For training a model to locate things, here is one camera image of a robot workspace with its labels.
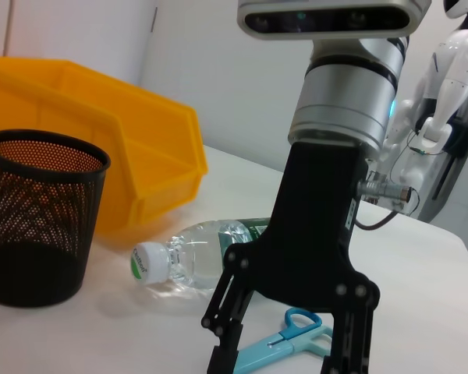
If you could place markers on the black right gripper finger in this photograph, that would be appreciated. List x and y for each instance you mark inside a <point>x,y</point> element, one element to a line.
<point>351,350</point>
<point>226,350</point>

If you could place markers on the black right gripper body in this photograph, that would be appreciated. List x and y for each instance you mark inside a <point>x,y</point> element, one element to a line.
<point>316,218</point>

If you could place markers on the clear green-label water bottle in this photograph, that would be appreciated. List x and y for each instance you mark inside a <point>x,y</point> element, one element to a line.
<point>199,249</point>

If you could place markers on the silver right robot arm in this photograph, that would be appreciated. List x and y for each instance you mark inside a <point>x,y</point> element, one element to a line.
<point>343,97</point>

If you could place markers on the blue safety scissors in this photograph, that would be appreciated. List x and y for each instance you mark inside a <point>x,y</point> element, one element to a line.
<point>265,346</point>

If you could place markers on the black mesh pen holder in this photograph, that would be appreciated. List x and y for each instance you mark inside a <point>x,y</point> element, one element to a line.
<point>39,218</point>

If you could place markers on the grey robot stand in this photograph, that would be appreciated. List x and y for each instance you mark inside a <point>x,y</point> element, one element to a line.
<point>448,187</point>

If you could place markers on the yellow plastic bin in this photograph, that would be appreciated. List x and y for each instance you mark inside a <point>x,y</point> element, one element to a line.
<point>140,128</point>

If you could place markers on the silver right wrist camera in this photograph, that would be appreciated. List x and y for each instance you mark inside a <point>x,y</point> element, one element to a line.
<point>320,17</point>

